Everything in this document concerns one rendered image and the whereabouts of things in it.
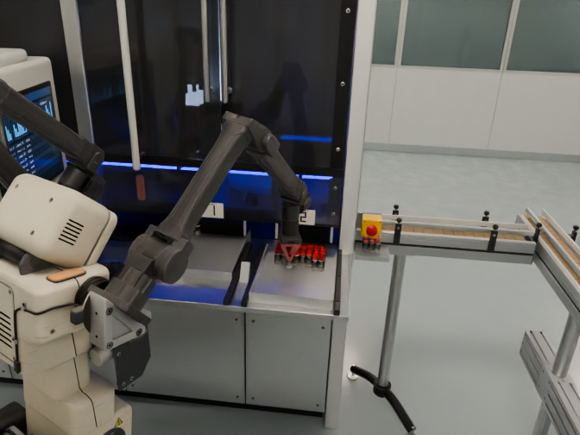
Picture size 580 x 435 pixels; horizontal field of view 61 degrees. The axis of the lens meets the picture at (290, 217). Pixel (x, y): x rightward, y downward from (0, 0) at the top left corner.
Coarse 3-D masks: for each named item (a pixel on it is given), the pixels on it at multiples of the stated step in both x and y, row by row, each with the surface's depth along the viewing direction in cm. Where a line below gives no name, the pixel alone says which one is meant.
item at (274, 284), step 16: (272, 256) 182; (336, 256) 177; (256, 272) 165; (272, 272) 172; (288, 272) 172; (304, 272) 172; (320, 272) 173; (256, 288) 162; (272, 288) 162; (288, 288) 162; (304, 288) 163; (320, 288) 163; (288, 304) 154; (304, 304) 153; (320, 304) 152
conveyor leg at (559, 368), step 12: (576, 324) 167; (564, 336) 171; (576, 336) 169; (564, 348) 172; (564, 360) 173; (552, 372) 178; (564, 372) 175; (540, 408) 185; (540, 420) 186; (540, 432) 187
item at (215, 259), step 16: (192, 240) 192; (208, 240) 193; (224, 240) 193; (240, 240) 193; (192, 256) 180; (208, 256) 181; (224, 256) 181; (240, 256) 178; (192, 272) 166; (208, 272) 165; (224, 272) 164
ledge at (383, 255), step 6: (360, 246) 192; (384, 246) 193; (360, 252) 188; (366, 252) 188; (384, 252) 188; (360, 258) 186; (366, 258) 186; (372, 258) 185; (378, 258) 185; (384, 258) 185
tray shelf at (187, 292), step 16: (256, 240) 194; (272, 240) 195; (256, 256) 182; (160, 288) 160; (176, 288) 161; (192, 288) 161; (208, 288) 161; (224, 288) 162; (160, 304) 155; (176, 304) 155; (192, 304) 154; (208, 304) 153; (240, 304) 154; (256, 304) 154; (272, 304) 154; (336, 320) 151
